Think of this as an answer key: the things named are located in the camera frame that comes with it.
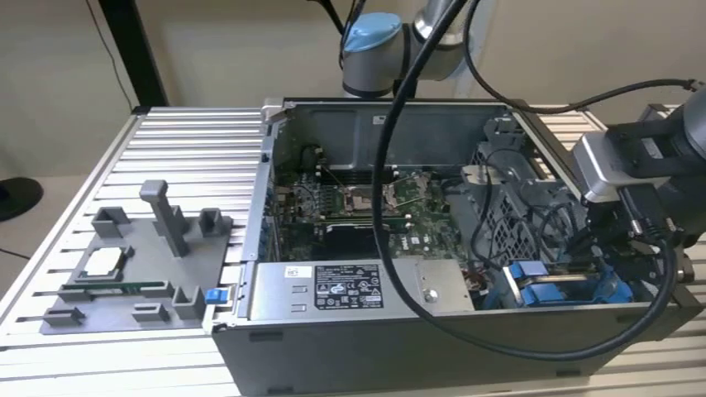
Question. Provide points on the black round stand base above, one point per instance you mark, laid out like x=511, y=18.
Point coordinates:
x=19, y=198

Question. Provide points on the grey disk bay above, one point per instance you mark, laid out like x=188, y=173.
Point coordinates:
x=505, y=289

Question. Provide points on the blue plastic disk carrier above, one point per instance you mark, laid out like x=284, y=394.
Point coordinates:
x=543, y=294

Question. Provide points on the small blue case latch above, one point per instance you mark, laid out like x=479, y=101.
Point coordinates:
x=215, y=296

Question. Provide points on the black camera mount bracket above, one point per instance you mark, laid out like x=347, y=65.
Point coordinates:
x=634, y=144

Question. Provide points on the black graphics card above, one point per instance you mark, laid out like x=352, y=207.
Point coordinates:
x=347, y=240

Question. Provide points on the CPU socket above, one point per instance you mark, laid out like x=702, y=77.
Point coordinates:
x=355, y=200

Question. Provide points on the black upright post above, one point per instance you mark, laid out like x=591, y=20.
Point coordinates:
x=132, y=49

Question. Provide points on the grey parts rack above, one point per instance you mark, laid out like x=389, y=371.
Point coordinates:
x=143, y=256

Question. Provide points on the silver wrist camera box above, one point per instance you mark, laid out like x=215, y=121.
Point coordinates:
x=603, y=165

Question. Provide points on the dark grey PC case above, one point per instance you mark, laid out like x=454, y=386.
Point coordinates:
x=331, y=360

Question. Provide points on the silver CPU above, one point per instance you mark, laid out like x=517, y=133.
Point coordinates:
x=102, y=262

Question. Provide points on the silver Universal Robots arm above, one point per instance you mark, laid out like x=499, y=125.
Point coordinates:
x=375, y=62

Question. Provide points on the dark rear case fan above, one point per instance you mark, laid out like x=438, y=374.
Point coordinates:
x=311, y=155

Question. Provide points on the green motherboard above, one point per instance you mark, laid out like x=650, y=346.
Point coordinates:
x=435, y=215

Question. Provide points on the green RAM stick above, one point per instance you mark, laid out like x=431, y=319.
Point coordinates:
x=127, y=286

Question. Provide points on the silver power supply unit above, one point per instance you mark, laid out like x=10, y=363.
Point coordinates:
x=275, y=297

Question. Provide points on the black RAM slot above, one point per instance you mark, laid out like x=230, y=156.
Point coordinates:
x=352, y=179
x=347, y=170

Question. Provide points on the grey perforated drive cage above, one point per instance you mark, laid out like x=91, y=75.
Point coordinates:
x=518, y=231

